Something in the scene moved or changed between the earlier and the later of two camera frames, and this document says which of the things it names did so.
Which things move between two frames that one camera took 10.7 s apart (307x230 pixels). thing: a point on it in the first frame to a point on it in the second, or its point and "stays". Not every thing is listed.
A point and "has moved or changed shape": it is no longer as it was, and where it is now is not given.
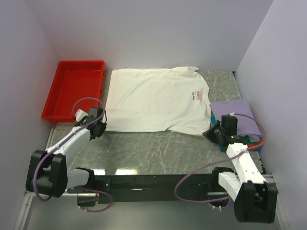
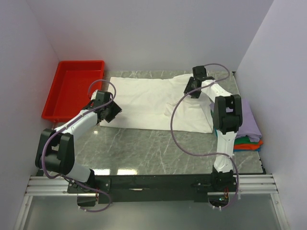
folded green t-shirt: x=246 y=140 stays
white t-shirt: x=158 y=99 has moved or changed shape
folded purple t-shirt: x=246 y=127 stays
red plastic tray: x=76 y=80 stays
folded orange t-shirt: x=260 y=142 stays
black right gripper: x=208 y=134 to x=188 y=88
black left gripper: x=102 y=128 to x=115 y=109
